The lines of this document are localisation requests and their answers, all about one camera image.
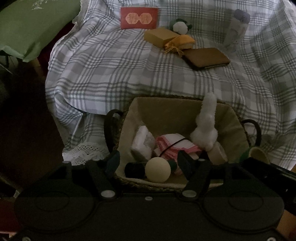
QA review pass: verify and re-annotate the white fluffy plush toy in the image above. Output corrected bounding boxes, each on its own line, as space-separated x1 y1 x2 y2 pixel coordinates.
190 92 218 152

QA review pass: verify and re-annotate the cream ball green handle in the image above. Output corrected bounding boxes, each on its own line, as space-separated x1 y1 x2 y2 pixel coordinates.
124 157 178 183

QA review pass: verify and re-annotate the white green plush radish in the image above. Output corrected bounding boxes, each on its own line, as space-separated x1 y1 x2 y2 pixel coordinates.
170 19 193 35

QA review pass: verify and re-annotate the white tape roll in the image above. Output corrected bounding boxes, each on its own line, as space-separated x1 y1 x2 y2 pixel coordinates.
207 142 228 165

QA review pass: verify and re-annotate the white lace trim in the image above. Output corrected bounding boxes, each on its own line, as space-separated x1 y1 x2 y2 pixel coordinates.
62 143 109 166

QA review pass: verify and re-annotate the pink white folded cloth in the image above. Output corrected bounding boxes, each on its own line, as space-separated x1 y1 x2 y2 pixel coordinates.
154 133 202 161

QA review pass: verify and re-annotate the woven basket beige liner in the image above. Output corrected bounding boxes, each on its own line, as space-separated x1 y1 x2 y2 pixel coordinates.
104 95 260 189

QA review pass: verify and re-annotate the grey white plaid cloth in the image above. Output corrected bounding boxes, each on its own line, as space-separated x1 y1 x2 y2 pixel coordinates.
45 1 295 169

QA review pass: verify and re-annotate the brown leather notebook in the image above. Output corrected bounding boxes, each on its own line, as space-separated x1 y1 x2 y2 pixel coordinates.
182 48 230 70

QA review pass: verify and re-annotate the yellow cardboard box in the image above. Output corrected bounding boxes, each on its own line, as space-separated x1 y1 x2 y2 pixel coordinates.
144 28 179 49

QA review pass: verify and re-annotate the clear bottle grey cap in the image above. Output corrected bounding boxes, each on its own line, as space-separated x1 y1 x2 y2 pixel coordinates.
223 9 250 52

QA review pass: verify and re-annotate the red box with pattern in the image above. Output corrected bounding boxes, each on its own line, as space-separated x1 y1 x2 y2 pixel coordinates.
120 6 159 30

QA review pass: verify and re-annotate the green embroidered cushion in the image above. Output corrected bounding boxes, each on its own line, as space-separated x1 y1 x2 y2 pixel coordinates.
1 1 80 62

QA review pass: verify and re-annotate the yellow drawstring pouch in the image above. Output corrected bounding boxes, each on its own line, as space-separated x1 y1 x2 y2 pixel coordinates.
164 35 195 57

